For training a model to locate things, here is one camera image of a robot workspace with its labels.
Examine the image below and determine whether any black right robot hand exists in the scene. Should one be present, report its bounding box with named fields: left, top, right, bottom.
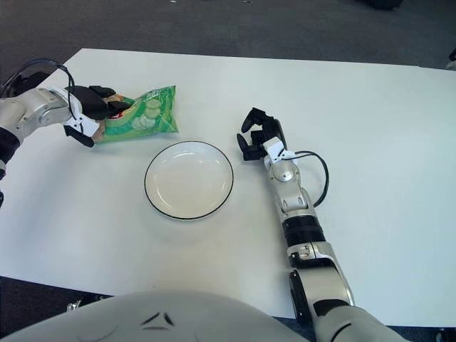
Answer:
left=236, top=106, right=286, bottom=162

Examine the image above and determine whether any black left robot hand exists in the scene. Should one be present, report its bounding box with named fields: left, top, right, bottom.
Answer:
left=63, top=84, right=133, bottom=148

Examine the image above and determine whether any green potato chips bag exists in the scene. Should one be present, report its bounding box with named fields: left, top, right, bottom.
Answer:
left=93, top=84, right=179, bottom=145

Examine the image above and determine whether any white plate with black rim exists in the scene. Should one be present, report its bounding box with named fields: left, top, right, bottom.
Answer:
left=144, top=140, right=234, bottom=221

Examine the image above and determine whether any black backpack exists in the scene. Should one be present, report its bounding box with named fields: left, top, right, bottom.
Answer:
left=10, top=62, right=60, bottom=94

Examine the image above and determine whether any dark background object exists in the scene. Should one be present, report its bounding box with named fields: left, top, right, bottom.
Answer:
left=363, top=0, right=405, bottom=11

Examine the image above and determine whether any grey robot torso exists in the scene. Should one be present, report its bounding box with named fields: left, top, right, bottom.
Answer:
left=0, top=290, right=314, bottom=342

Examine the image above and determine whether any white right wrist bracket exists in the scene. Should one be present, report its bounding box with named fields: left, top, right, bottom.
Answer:
left=261, top=137, right=296, bottom=165

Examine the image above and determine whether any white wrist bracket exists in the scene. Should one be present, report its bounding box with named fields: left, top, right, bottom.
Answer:
left=46, top=86, right=100, bottom=135
left=261, top=137, right=296, bottom=165

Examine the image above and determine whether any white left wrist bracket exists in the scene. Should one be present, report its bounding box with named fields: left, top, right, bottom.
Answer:
left=46, top=86, right=100, bottom=135

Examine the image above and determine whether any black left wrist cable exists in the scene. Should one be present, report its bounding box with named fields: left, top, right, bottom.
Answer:
left=0, top=58, right=78, bottom=120

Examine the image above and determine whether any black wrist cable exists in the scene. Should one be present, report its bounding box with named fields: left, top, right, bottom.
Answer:
left=284, top=150, right=329, bottom=207
left=0, top=58, right=78, bottom=120

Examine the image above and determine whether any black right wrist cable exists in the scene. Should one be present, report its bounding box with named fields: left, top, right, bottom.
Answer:
left=284, top=150, right=329, bottom=207

